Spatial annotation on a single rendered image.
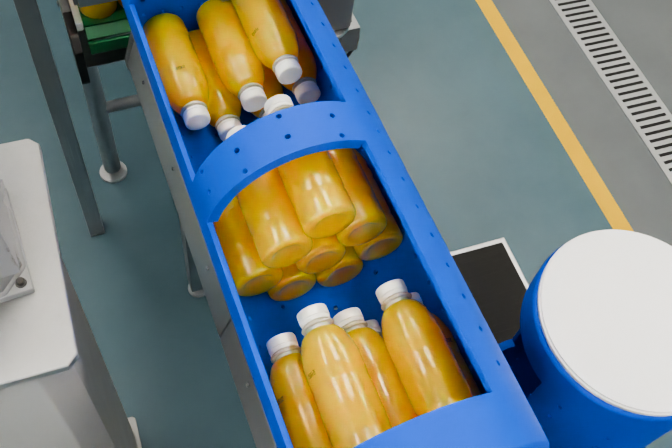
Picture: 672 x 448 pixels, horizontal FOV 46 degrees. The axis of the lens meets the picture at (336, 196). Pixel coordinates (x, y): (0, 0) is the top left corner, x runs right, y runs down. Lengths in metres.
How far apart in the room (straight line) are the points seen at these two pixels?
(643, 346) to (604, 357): 0.06
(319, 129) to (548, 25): 2.15
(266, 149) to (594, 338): 0.51
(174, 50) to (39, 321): 0.49
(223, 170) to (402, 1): 2.06
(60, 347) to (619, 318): 0.72
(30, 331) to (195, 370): 1.21
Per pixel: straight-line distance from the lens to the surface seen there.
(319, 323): 0.94
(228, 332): 1.21
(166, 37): 1.26
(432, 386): 0.92
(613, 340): 1.14
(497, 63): 2.84
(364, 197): 1.02
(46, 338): 0.94
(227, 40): 1.24
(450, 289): 0.90
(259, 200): 1.00
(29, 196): 1.03
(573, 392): 1.12
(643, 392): 1.13
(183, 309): 2.20
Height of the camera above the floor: 1.99
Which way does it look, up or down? 57 degrees down
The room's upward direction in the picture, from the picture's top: 10 degrees clockwise
